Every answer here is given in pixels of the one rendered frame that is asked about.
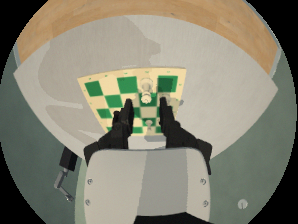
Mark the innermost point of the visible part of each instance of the white chess piece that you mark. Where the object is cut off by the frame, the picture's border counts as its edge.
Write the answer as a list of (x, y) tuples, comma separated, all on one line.
[(168, 98), (146, 84)]

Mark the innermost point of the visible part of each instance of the green and cream chessboard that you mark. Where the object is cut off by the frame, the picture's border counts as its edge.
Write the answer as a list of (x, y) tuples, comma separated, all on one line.
[(107, 91)]

